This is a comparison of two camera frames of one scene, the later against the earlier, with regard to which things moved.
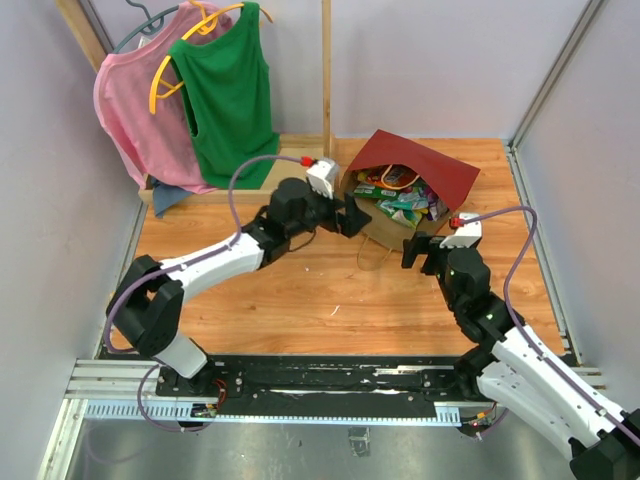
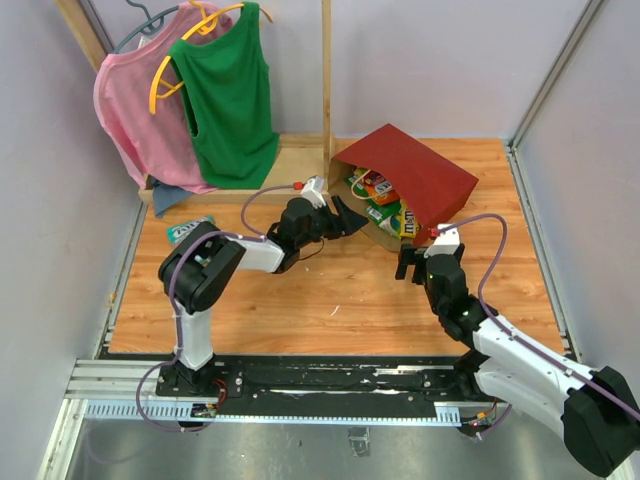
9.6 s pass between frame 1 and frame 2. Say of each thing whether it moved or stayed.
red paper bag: moved
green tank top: stayed
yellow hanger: stayed
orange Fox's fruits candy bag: moved
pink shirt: stayed
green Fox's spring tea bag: moved
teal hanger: stayed
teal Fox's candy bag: moved
